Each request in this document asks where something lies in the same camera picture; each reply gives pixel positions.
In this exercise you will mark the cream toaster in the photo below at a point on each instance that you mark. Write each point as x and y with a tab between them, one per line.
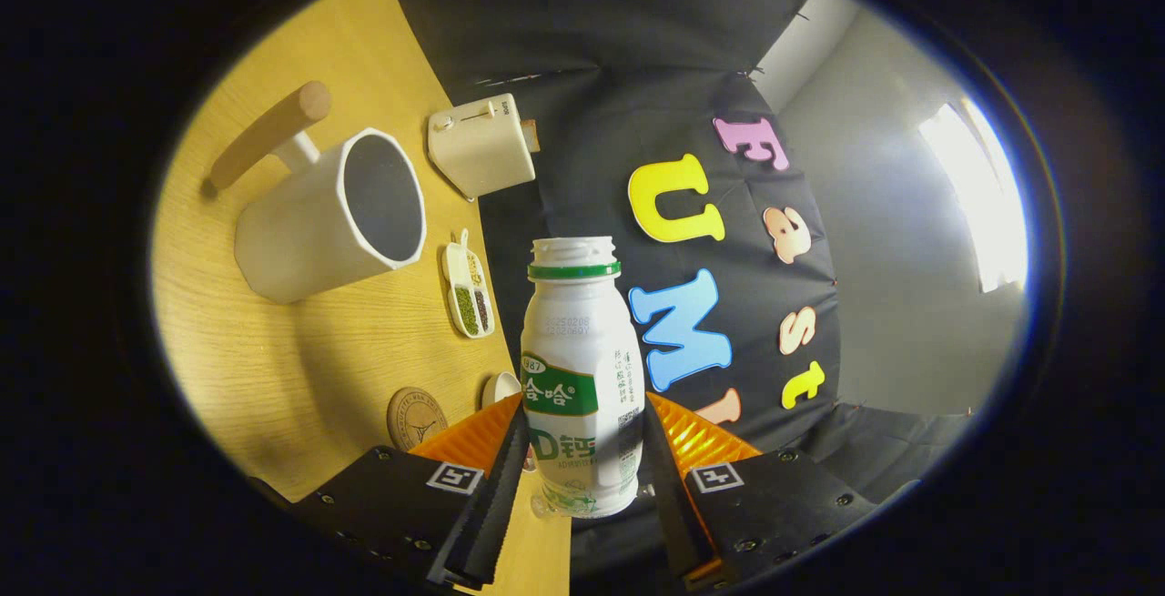
478	150

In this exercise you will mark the white round plate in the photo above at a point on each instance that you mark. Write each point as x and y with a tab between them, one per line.
499	388

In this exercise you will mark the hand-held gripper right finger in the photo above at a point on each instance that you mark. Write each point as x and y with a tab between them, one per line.
673	514

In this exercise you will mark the bread slice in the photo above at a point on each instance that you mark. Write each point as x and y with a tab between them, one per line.
531	136

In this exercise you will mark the black backdrop cloth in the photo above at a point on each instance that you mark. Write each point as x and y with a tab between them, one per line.
592	50

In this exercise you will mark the round wooden coaster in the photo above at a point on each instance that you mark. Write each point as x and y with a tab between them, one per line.
414	419

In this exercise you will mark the wooden table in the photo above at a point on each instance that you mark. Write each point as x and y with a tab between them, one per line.
273	368

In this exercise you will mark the white juice bottle green label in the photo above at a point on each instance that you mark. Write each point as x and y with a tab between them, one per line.
582	350

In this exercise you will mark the bright ceiling light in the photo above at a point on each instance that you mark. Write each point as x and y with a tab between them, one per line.
978	196

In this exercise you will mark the white divided dish of beans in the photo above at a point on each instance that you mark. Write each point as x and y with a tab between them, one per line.
466	305

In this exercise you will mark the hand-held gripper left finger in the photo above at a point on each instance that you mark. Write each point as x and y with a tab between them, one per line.
496	514

